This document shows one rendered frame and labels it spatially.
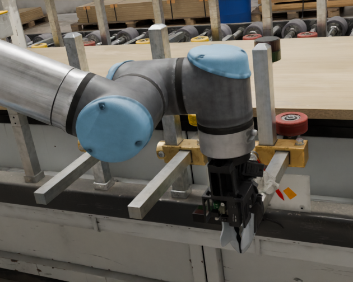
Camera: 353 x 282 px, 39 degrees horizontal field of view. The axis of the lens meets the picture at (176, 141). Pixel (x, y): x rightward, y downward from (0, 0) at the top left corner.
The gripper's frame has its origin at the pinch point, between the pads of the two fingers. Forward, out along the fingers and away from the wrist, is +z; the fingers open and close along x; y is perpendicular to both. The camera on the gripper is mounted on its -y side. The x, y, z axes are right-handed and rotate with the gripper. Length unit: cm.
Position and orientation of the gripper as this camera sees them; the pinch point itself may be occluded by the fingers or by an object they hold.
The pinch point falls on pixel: (241, 244)
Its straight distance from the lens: 94.5
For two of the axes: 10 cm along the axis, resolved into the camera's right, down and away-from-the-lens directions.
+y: -4.0, 4.1, -8.2
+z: 1.3, 9.1, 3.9
